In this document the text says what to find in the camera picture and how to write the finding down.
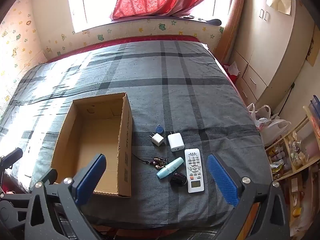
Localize wooden shelf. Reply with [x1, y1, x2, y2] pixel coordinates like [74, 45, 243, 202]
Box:
[264, 105, 320, 232]

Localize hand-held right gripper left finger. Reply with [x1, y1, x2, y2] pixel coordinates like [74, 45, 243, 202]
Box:
[25, 153, 108, 240]

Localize small white charger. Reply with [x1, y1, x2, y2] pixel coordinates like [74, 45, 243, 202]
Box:
[149, 132, 165, 146]

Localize small black glossy device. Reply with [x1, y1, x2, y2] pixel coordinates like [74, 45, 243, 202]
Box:
[169, 172, 188, 187]

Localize cardboard box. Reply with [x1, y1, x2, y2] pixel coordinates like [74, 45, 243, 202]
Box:
[51, 92, 133, 197]

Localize red bag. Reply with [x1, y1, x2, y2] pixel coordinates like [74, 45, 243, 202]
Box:
[223, 62, 241, 82]

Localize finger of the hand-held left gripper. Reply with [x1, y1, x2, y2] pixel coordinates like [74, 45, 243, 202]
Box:
[0, 148, 24, 178]

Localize orange curtain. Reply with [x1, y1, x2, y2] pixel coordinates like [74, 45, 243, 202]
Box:
[216, 0, 248, 64]

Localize light blue tube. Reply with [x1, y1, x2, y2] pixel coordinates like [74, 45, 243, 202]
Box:
[156, 157, 185, 179]

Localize keychain with black cord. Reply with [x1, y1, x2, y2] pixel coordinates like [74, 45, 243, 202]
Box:
[132, 154, 170, 172]

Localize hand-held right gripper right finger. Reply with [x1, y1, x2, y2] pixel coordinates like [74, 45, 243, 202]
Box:
[207, 154, 292, 240]

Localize black object on windowsill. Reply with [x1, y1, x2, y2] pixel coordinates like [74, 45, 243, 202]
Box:
[184, 15, 223, 27]

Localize white remote control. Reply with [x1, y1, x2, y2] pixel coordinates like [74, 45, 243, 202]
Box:
[184, 148, 205, 193]

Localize white plastic bag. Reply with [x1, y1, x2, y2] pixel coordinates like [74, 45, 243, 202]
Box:
[257, 118, 292, 146]
[247, 103, 272, 122]

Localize window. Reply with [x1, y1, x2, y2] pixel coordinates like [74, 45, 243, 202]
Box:
[66, 0, 238, 33]

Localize large white charger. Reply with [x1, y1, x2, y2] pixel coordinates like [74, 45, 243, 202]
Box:
[167, 131, 185, 152]

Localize red mattress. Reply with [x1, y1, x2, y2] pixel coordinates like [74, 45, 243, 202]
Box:
[46, 35, 208, 63]

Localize yellow snack packet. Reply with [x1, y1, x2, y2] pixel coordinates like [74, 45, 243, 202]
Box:
[270, 161, 285, 180]

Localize white wardrobe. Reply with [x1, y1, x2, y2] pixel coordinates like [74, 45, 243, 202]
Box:
[232, 0, 300, 107]

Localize grey plaid bedsheet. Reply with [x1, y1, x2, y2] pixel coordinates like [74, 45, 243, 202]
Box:
[0, 40, 273, 230]

